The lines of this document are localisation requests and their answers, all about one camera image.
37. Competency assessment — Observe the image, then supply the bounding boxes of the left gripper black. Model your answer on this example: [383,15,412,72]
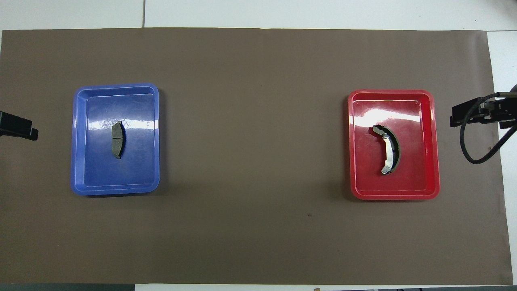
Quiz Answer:
[0,111,39,141]

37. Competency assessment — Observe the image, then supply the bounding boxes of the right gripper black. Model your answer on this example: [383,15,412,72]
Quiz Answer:
[450,96,517,130]

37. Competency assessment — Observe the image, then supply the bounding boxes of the dark brake pad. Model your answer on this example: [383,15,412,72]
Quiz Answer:
[111,120,126,159]

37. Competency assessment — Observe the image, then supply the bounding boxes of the blue plastic tray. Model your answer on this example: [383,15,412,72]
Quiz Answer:
[71,83,160,196]

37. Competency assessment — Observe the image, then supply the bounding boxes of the red plastic tray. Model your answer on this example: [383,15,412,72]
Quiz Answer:
[348,89,440,201]

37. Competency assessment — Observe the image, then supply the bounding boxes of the brown table mat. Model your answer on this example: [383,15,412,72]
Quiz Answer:
[0,27,513,285]

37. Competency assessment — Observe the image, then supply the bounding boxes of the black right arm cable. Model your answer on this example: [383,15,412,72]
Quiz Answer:
[460,92,517,164]

